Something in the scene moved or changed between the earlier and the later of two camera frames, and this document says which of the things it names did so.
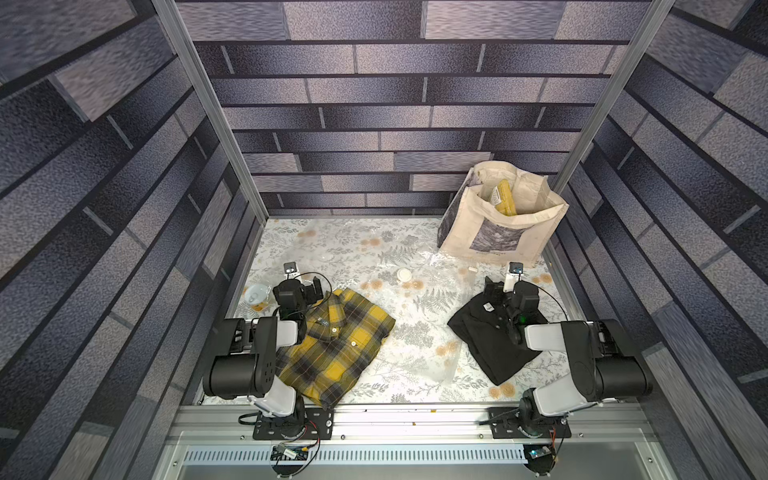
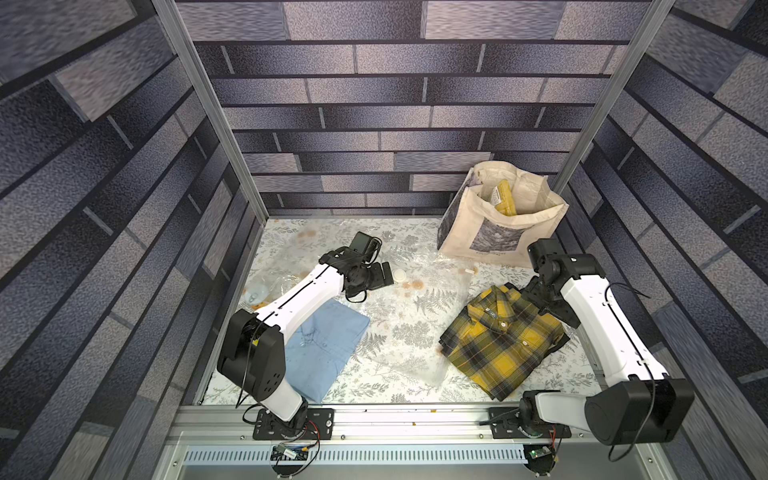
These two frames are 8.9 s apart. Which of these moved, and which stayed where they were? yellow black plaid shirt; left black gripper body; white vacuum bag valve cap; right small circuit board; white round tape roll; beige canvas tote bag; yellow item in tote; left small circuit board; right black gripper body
Moved: yellow black plaid shirt; left black gripper body; right black gripper body
Stayed: left small circuit board; white vacuum bag valve cap; right small circuit board; yellow item in tote; beige canvas tote bag; white round tape roll
